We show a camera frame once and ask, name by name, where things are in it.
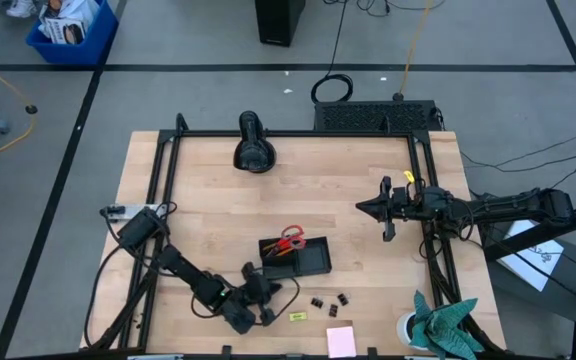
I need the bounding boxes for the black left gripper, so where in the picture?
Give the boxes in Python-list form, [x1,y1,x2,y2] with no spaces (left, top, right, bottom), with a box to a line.
[240,262,284,327]

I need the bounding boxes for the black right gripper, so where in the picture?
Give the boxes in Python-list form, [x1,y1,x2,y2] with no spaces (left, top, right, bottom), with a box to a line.
[356,175,442,243]

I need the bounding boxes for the black mesh desk organizer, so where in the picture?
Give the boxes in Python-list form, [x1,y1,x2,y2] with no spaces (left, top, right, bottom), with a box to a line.
[258,235,333,280]

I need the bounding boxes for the red-handled scissors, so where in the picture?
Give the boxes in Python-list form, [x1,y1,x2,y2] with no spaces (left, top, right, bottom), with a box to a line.
[267,224,308,256]

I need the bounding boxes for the pink sticky note pad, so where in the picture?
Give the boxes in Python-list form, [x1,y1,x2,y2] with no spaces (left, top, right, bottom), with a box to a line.
[325,325,358,359]

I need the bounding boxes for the black perforated computer case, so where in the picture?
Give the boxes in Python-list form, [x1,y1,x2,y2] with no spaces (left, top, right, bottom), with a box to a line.
[312,99,443,133]

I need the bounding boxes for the black gooseneck desk lamp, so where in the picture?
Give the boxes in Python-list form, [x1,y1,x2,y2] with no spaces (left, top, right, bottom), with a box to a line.
[232,110,277,175]

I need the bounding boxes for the green plant in white pot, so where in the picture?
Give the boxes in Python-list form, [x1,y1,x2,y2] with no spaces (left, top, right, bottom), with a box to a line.
[396,289,484,360]

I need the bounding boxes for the white paper sheet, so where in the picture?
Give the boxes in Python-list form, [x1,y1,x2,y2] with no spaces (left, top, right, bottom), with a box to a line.
[497,222,565,293]

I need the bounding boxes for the black computer tower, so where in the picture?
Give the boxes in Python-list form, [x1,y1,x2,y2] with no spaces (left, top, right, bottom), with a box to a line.
[254,0,307,48]

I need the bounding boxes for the blue plastic bin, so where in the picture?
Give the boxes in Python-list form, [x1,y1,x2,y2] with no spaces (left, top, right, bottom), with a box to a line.
[25,0,120,66]

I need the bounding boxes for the magazines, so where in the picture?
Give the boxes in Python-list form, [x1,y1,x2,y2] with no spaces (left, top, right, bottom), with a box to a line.
[37,0,102,46]

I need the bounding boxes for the person's white shoe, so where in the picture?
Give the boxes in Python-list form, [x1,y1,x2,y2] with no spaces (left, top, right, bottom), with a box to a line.
[6,0,37,19]

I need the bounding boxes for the black floor cable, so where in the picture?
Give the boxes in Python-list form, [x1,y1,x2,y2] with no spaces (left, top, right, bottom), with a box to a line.
[460,127,576,194]

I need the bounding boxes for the yellow hanging cable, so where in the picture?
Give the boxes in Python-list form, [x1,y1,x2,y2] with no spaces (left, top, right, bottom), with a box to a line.
[398,0,434,97]

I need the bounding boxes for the black hanging cable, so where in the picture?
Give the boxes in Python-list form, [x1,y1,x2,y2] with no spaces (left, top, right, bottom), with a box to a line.
[310,0,355,105]

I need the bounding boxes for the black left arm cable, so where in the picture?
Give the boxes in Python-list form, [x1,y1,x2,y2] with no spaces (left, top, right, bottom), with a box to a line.
[83,244,134,349]

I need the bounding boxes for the yellow floor cable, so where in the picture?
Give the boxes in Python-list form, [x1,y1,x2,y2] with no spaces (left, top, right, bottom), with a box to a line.
[0,48,38,165]

